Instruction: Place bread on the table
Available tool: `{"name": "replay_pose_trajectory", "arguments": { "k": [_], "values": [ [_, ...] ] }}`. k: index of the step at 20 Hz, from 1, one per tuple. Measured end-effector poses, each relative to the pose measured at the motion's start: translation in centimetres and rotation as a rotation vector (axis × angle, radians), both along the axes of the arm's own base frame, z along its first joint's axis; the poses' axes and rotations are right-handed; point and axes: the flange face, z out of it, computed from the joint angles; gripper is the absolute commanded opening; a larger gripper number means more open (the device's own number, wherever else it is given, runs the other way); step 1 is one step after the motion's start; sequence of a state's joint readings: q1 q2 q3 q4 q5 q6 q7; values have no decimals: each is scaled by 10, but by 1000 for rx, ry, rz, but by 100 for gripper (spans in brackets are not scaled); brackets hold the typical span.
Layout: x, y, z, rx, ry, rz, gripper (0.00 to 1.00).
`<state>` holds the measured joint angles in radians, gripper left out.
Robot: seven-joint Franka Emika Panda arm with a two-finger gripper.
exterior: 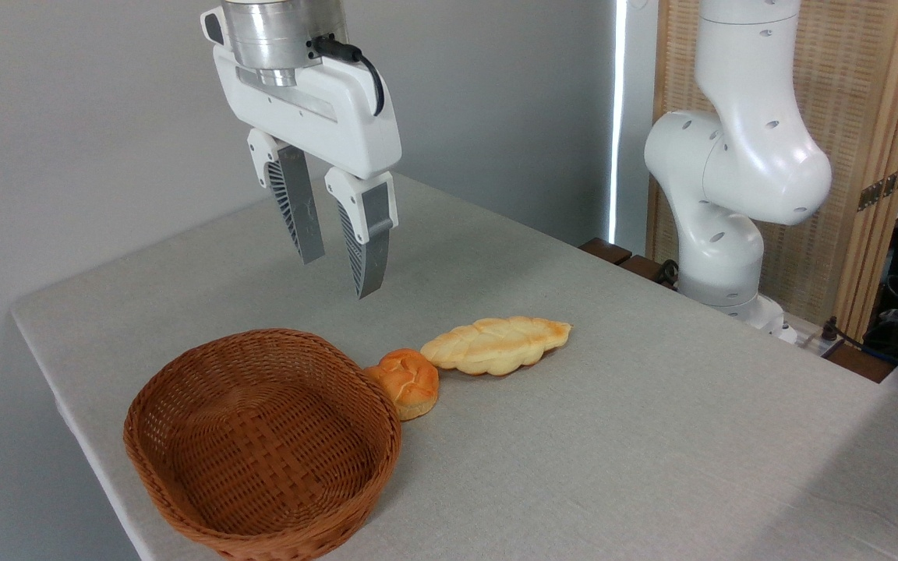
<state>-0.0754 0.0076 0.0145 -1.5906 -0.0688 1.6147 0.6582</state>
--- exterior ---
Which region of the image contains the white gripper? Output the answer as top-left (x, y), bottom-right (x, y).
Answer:
top-left (212, 43), bottom-right (403, 300)

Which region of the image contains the long braided bread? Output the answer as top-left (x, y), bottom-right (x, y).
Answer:
top-left (419, 316), bottom-right (573, 377)

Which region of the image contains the round orange bread bun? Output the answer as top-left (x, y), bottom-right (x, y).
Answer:
top-left (364, 348), bottom-right (440, 422)

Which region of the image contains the brown wicker basket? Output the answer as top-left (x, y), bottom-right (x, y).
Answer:
top-left (123, 328), bottom-right (403, 561)

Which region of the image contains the dark brown wooden board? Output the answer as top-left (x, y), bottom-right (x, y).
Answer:
top-left (580, 238), bottom-right (896, 384)

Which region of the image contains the white vertical light strip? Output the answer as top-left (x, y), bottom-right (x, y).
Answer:
top-left (609, 0), bottom-right (629, 245)

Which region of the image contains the grey tablecloth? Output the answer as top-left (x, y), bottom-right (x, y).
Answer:
top-left (11, 171), bottom-right (898, 561)

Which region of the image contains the white power strip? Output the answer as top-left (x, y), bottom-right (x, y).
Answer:
top-left (786, 326), bottom-right (841, 357)

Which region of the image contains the brass screen hinge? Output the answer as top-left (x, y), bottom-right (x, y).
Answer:
top-left (857, 165), bottom-right (898, 212)

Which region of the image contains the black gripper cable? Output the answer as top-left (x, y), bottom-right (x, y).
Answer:
top-left (311, 34), bottom-right (386, 118)

